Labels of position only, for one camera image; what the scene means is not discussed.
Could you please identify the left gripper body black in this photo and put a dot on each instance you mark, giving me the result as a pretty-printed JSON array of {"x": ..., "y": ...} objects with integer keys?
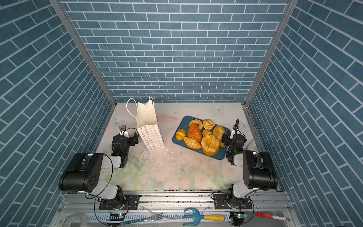
[{"x": 131, "y": 142}]

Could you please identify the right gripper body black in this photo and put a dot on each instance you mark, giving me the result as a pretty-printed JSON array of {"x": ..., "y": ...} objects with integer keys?
[{"x": 228, "y": 142}]

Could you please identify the white paper bag with pattern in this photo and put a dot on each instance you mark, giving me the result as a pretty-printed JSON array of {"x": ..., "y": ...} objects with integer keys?
[{"x": 147, "y": 124}]

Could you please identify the ring-shaped bread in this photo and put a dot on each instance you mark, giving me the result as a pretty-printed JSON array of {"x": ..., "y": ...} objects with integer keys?
[{"x": 197, "y": 122}]

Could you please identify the golden long croissant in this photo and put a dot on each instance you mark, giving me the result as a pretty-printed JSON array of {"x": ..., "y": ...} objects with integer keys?
[{"x": 192, "y": 143}]

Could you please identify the reddish-brown croissant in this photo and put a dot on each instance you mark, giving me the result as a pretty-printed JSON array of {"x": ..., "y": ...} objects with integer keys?
[{"x": 194, "y": 132}]

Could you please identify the small striped yellow bun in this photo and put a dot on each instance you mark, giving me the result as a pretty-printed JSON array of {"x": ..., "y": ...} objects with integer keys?
[{"x": 180, "y": 134}]

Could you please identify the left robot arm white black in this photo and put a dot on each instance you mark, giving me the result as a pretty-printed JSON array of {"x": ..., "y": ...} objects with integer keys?
[{"x": 83, "y": 175}]

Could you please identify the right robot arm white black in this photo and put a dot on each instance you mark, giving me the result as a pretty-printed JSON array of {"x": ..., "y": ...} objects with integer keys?
[{"x": 258, "y": 174}]

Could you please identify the sesame oval bread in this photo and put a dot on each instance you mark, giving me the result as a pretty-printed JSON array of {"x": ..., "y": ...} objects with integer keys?
[{"x": 218, "y": 132}]

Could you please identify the large sugared twisted bun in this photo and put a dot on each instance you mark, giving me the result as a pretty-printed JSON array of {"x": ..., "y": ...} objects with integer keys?
[{"x": 210, "y": 145}]

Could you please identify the teal rectangular tray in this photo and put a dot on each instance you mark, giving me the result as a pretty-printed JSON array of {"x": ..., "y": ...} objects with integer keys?
[{"x": 185, "y": 125}]

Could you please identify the pale shell pastry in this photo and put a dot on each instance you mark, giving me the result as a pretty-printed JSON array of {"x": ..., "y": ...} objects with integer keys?
[{"x": 208, "y": 124}]

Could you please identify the red white marker pen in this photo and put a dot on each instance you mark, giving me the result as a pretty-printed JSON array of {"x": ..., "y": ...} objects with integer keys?
[{"x": 272, "y": 216}]

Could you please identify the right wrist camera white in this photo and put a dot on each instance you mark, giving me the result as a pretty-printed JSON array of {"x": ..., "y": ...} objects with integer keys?
[{"x": 233, "y": 132}]

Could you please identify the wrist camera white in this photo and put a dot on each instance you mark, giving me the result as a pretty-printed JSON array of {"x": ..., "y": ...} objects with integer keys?
[
  {"x": 233, "y": 132},
  {"x": 123, "y": 130}
]

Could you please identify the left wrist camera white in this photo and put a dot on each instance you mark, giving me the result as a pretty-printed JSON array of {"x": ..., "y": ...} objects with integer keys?
[{"x": 123, "y": 130}]

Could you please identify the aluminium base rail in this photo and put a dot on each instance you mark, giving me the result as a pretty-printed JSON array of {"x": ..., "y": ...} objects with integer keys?
[{"x": 179, "y": 200}]

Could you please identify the metal fork green handle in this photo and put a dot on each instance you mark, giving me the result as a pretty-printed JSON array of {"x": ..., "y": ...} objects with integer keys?
[{"x": 151, "y": 218}]

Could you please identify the teal garden fork yellow handle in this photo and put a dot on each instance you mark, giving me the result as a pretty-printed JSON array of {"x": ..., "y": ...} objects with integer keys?
[{"x": 194, "y": 214}]

